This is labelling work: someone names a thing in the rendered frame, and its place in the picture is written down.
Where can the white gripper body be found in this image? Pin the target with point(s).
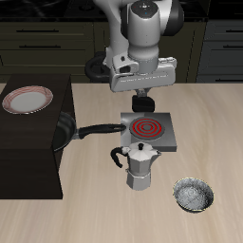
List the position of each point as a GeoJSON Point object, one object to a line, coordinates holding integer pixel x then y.
{"type": "Point", "coordinates": [142, 79]}

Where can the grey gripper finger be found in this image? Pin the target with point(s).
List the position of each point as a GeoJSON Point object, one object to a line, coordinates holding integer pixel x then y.
{"type": "Point", "coordinates": [145, 92]}
{"type": "Point", "coordinates": [139, 92]}

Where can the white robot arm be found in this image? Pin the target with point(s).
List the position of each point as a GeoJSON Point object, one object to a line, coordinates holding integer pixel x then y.
{"type": "Point", "coordinates": [144, 28]}

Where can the dark grey stove plate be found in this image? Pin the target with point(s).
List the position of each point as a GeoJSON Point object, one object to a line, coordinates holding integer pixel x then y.
{"type": "Point", "coordinates": [167, 133]}

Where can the silver moka pot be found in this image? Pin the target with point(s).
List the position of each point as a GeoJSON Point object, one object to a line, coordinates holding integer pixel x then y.
{"type": "Point", "coordinates": [140, 167]}

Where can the black frying pan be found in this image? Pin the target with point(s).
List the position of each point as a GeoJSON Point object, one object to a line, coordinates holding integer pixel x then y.
{"type": "Point", "coordinates": [65, 131]}

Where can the dark grey kitchen cupboards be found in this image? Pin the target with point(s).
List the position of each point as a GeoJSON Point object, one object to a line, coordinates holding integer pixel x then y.
{"type": "Point", "coordinates": [223, 50]}

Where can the dark olive kitchen cupboards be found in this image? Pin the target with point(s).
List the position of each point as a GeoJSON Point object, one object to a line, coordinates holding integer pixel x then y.
{"type": "Point", "coordinates": [47, 41]}

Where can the white plate with red rings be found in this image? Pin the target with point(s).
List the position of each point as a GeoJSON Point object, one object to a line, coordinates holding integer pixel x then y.
{"type": "Point", "coordinates": [28, 100]}

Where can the grey speckled bowl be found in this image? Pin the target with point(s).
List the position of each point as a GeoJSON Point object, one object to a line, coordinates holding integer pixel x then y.
{"type": "Point", "coordinates": [193, 194]}

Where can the black kitchen counter top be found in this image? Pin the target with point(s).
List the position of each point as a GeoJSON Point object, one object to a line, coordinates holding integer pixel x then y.
{"type": "Point", "coordinates": [47, 9]}

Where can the dark wooden cabinet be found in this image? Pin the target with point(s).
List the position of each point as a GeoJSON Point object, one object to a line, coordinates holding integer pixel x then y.
{"type": "Point", "coordinates": [28, 152]}

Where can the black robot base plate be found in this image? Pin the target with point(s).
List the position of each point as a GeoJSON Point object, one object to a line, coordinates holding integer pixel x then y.
{"type": "Point", "coordinates": [91, 68]}

